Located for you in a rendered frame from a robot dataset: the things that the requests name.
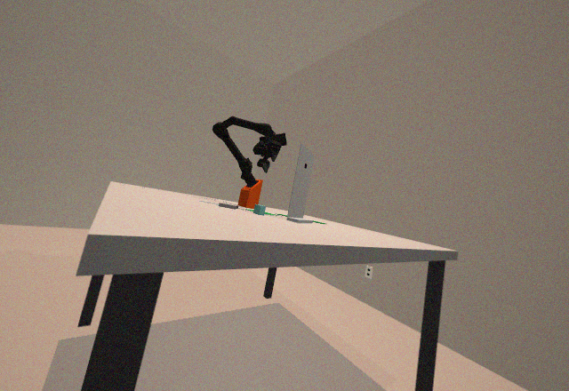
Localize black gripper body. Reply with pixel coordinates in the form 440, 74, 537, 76
257, 140, 282, 167

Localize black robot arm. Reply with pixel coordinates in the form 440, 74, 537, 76
212, 116, 287, 188

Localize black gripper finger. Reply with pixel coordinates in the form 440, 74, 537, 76
258, 162, 270, 173
268, 146, 280, 162

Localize teal green block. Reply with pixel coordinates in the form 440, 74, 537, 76
253, 204, 266, 215

